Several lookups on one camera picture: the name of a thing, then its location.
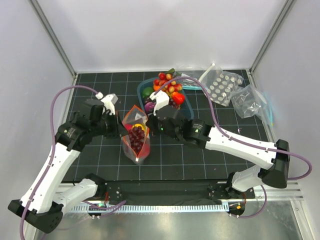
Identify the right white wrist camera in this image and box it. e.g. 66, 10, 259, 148
149, 90, 170, 116

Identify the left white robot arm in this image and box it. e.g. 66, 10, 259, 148
8, 94, 128, 234

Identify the orange tangerine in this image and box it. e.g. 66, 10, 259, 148
153, 85, 162, 92

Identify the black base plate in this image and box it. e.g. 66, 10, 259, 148
89, 179, 255, 206

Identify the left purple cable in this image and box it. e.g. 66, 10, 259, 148
19, 85, 101, 240

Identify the orange zipper clear bag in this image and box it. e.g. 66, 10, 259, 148
121, 105, 151, 165

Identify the polka dot zip bag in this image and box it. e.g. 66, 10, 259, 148
198, 63, 244, 107

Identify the yellow pear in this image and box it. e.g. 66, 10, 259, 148
132, 123, 146, 131

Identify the blue zipper clear bag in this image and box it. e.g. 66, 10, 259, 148
231, 84, 274, 126

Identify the green lime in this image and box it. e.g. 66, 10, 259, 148
141, 87, 154, 99

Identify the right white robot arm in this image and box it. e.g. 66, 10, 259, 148
146, 105, 290, 199

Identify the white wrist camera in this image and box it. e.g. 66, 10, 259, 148
149, 90, 170, 116
95, 92, 118, 115

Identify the purple grape bunch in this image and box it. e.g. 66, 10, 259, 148
128, 127, 146, 155

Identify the teal plastic basket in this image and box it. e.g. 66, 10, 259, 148
136, 77, 195, 119

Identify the purple onion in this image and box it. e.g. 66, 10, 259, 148
144, 101, 156, 114

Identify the black grid mat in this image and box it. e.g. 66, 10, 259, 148
63, 71, 253, 183

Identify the teal zipper flat bag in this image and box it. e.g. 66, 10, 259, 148
176, 65, 210, 91

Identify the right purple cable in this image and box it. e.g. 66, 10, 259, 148
153, 76, 313, 181

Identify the red cherry bunch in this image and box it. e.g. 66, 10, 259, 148
152, 67, 185, 94

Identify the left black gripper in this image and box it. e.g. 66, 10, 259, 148
90, 110, 129, 139

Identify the purple cable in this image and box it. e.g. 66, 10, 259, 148
153, 76, 313, 181
19, 85, 101, 240

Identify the red apple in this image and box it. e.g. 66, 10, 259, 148
139, 142, 150, 158

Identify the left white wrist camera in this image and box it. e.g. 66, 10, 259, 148
95, 92, 118, 115

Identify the pink dragon fruit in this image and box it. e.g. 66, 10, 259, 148
125, 123, 133, 132

